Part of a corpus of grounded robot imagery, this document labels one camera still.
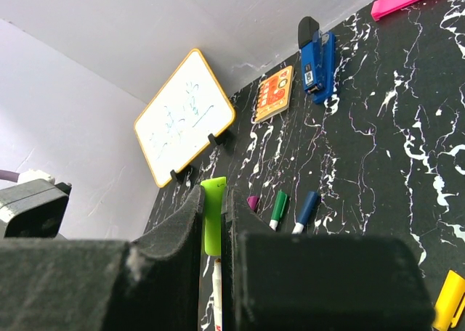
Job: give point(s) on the green white pen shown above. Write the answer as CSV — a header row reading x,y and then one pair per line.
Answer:
x,y
273,224

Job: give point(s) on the blue white pen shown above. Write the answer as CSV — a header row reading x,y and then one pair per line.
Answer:
x,y
298,228

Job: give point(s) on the yellow white pen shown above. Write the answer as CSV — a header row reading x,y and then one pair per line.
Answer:
x,y
217,294

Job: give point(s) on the blue stapler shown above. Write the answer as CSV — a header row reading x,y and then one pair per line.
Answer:
x,y
318,53

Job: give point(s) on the blue pen cap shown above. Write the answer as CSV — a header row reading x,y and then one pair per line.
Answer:
x,y
310,202

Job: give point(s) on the magenta pen cap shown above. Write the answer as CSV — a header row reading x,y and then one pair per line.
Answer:
x,y
253,202

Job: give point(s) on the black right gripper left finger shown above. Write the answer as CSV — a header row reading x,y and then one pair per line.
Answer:
x,y
151,283

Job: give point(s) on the small whiteboard with writing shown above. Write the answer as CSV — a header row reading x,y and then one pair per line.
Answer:
x,y
174,127

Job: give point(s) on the yellow pen cap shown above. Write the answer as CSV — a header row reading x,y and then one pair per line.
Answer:
x,y
450,302

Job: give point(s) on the orange small notebook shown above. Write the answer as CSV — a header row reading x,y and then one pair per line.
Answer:
x,y
274,94

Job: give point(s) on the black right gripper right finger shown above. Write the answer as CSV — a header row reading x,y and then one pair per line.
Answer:
x,y
282,281

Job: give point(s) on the lime green pen cap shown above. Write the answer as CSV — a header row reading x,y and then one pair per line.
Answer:
x,y
212,209

